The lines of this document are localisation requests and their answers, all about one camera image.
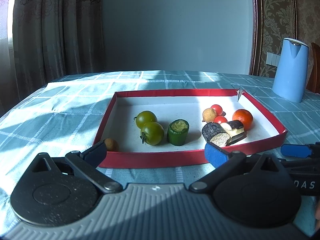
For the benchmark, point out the green tomato with stem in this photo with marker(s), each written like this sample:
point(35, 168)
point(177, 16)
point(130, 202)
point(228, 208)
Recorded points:
point(151, 133)

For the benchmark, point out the blue kettle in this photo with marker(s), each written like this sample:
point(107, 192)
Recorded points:
point(290, 79)

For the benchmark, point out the wooden chair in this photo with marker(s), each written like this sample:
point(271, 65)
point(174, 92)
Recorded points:
point(314, 80)

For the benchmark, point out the orange tangerine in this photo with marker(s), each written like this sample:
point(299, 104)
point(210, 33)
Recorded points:
point(245, 117)

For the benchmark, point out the white wall switch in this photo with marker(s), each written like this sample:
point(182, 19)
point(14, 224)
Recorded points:
point(272, 59)

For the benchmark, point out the large dark eggplant piece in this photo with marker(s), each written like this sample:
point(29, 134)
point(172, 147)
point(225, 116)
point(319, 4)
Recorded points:
point(214, 133)

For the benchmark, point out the red shallow cardboard box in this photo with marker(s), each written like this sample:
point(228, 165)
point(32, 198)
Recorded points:
point(267, 131)

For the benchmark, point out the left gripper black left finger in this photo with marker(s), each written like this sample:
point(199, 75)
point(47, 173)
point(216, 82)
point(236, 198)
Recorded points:
point(74, 173)

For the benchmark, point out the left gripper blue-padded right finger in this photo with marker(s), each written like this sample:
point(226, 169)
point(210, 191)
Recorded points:
point(237, 172)

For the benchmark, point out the green tomato in box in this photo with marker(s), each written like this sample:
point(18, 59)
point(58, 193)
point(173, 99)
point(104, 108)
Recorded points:
point(144, 117)

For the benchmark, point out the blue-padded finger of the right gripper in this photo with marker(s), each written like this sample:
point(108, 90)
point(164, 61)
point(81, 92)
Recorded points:
point(297, 151)

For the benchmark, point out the teal checked tablecloth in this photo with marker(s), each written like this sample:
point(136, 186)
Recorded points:
point(65, 114)

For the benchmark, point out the red cherry tomato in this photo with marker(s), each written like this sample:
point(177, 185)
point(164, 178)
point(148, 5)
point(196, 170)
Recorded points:
point(220, 119)
point(217, 108)

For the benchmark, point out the patterned curtain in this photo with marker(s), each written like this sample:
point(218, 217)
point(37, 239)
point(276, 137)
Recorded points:
point(43, 40)

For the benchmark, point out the person's right hand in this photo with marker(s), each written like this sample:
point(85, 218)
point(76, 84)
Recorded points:
point(317, 216)

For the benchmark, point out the dark brown longan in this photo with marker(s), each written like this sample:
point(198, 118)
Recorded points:
point(111, 145)

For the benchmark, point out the small eggplant piece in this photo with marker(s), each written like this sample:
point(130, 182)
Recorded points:
point(235, 129)

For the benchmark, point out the light brown longan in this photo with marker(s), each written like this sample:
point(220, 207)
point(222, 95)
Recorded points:
point(209, 115)

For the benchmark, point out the green pepper piece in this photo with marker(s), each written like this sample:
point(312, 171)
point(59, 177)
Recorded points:
point(177, 132)

